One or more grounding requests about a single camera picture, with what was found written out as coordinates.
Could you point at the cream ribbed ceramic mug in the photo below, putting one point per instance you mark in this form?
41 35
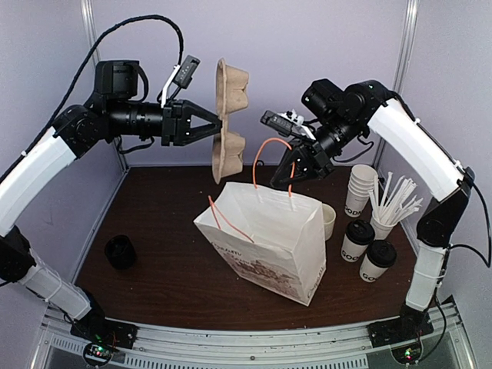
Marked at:
329 216

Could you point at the white paper cup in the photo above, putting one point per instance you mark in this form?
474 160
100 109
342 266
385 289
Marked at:
354 245
369 272

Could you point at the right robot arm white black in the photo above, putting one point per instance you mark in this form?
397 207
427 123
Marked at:
357 110

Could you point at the paper cup holding straws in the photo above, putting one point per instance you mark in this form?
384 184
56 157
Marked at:
381 231

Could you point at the aluminium front rail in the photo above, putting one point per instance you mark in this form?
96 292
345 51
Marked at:
343 346

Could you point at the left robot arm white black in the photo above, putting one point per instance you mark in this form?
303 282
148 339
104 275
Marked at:
111 111

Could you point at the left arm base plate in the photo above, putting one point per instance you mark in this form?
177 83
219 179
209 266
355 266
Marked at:
110 333

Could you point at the stack of black cup lids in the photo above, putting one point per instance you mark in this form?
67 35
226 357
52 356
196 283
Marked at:
120 252

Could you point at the aluminium wall post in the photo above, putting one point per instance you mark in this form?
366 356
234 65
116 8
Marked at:
92 35
407 44

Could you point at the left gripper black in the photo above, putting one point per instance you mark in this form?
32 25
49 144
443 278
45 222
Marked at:
176 122

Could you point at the white paper takeout bag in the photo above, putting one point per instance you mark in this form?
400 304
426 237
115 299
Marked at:
274 239

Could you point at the right aluminium wall post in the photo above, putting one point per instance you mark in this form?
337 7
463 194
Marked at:
407 44

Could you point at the bundle of white straws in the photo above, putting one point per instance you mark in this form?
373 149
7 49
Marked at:
396 205

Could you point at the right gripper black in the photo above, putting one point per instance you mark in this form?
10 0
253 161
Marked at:
310 159

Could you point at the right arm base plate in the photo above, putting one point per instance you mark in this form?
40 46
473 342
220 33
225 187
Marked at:
395 331

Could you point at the stack of white paper cups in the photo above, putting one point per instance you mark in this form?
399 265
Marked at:
361 182

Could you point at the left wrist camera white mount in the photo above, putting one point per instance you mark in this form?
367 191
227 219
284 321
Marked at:
181 76

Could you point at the left aluminium wall post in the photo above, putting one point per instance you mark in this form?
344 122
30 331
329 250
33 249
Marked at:
92 35

